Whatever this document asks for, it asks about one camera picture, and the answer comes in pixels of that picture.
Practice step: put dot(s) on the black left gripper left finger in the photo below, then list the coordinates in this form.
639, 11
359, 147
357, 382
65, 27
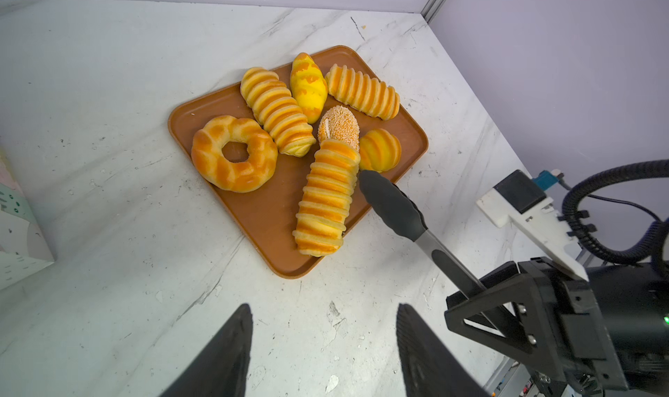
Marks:
221, 368

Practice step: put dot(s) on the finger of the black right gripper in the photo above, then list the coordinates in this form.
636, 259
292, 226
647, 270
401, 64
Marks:
401, 215

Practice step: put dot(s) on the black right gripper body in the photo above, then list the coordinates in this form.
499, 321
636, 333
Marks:
607, 333

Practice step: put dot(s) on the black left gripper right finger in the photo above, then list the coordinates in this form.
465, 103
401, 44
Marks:
428, 367

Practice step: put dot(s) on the yellow striped shell fake bread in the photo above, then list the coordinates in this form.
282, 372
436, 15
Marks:
380, 151

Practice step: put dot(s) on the orange sugared fake bread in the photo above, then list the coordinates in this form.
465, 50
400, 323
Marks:
326, 200

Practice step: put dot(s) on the tan oval fake bread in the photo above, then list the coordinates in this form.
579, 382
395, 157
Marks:
341, 124

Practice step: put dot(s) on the yellow round fake bread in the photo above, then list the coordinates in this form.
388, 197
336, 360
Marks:
362, 92

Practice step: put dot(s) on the yellow oblong fake bread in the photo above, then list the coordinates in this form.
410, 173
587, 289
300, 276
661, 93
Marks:
308, 87

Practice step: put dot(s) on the yellow ridged fake bread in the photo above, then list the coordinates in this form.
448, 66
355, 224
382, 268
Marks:
277, 111

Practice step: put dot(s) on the orange ring doughnut fake bread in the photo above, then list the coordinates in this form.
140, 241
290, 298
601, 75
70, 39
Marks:
234, 154

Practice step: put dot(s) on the cartoon animal paper gift bag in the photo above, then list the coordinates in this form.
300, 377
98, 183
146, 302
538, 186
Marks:
24, 250

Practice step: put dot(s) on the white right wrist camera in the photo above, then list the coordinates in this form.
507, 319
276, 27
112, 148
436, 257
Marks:
518, 200

